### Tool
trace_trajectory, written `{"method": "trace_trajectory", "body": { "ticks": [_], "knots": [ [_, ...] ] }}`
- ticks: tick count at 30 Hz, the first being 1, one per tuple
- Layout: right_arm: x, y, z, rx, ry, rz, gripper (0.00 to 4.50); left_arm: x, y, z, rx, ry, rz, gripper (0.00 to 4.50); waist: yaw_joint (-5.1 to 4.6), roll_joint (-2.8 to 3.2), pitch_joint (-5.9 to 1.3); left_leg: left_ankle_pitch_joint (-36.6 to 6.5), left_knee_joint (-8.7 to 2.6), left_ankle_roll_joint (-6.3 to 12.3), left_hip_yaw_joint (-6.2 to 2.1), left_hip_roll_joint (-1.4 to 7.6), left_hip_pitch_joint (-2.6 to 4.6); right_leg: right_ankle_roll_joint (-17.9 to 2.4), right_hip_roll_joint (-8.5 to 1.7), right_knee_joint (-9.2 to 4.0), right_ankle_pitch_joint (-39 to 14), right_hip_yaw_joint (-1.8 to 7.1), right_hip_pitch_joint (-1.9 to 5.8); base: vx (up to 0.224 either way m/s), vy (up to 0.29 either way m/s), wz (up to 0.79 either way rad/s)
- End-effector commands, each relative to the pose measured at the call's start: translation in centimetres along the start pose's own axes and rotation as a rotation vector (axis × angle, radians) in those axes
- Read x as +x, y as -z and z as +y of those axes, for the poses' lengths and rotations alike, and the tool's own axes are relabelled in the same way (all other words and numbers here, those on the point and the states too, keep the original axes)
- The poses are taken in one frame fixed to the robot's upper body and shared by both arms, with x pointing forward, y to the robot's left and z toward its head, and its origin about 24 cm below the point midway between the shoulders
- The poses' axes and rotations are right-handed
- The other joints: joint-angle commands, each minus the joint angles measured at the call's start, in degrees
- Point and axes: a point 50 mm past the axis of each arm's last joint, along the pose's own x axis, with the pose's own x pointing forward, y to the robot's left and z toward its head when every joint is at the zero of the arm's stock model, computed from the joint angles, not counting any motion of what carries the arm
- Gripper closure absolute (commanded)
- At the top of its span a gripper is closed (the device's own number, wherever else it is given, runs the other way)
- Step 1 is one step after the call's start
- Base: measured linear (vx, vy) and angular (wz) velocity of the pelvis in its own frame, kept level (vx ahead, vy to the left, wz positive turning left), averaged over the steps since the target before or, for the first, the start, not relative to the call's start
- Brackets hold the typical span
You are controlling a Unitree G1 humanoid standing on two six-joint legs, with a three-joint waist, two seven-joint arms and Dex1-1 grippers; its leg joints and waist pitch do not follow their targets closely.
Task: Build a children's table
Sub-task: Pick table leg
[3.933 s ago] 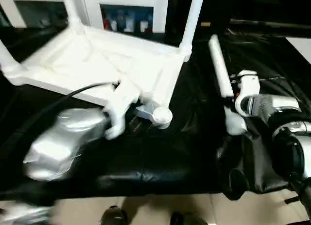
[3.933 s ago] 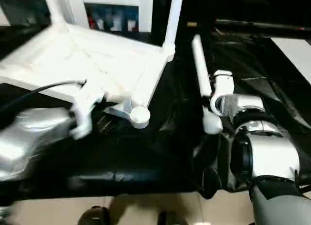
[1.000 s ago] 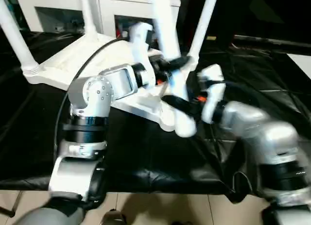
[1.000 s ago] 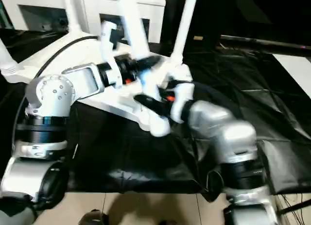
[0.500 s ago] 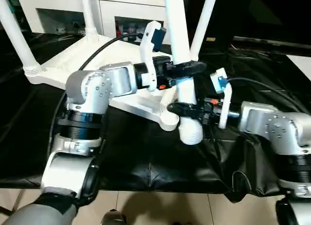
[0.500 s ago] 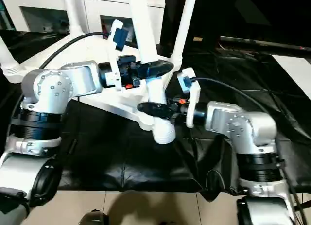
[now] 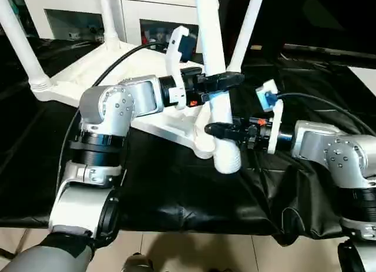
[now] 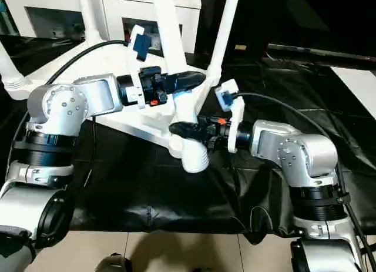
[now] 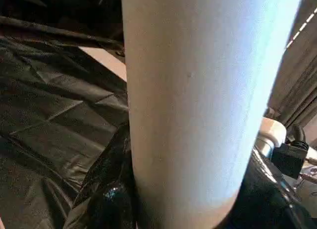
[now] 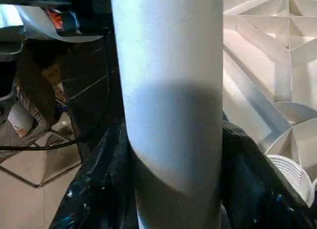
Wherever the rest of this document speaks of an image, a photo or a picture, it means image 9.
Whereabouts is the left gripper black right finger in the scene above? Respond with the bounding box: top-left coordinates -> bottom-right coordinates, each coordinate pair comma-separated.
222,149 -> 317,229

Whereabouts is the white plastic table leg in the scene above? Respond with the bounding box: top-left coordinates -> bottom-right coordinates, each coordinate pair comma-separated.
120,0 -> 306,229

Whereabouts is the black shiny mat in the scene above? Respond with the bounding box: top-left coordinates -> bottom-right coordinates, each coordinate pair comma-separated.
0,0 -> 139,229

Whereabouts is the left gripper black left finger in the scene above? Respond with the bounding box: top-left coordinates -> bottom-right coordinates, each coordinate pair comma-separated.
66,124 -> 142,229

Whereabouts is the beige pleated curtain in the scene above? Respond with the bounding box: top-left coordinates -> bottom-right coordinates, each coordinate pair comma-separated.
267,0 -> 317,131

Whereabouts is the right arm thick black cable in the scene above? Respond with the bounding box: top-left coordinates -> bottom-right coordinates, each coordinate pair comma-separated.
291,124 -> 310,147

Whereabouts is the white flat item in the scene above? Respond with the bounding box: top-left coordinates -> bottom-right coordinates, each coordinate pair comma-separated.
78,46 -> 128,82

